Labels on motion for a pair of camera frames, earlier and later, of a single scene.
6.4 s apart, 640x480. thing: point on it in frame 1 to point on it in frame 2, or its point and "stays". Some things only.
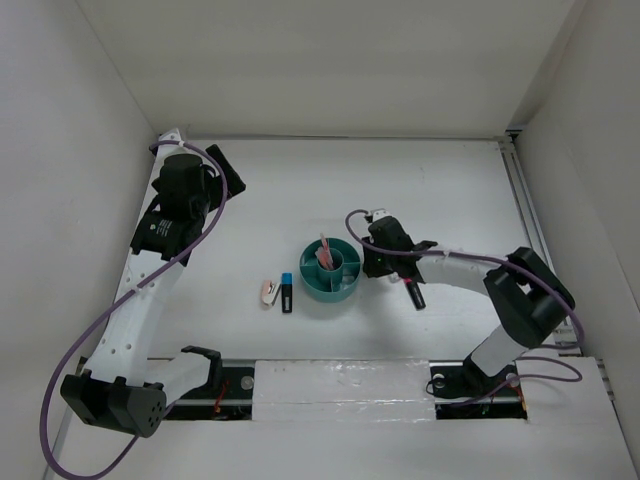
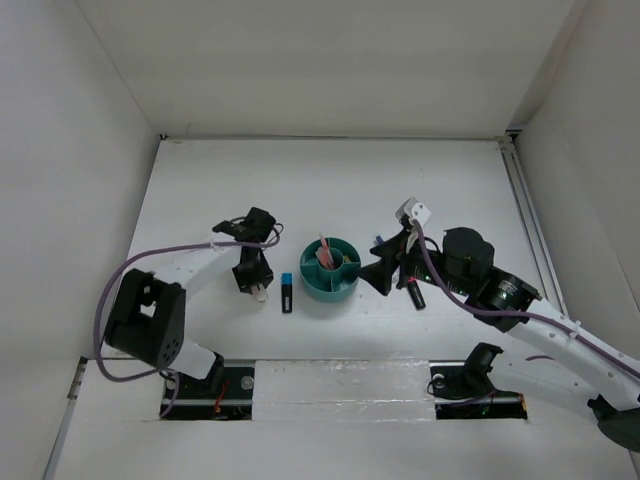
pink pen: x=326 y=251 stays
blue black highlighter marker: x=287 y=292 stays
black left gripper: x=233 y=184 to x=246 y=282
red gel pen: x=322 y=257 stays
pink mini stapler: x=269 y=293 to x=259 y=292
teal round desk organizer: x=330 y=272 stays
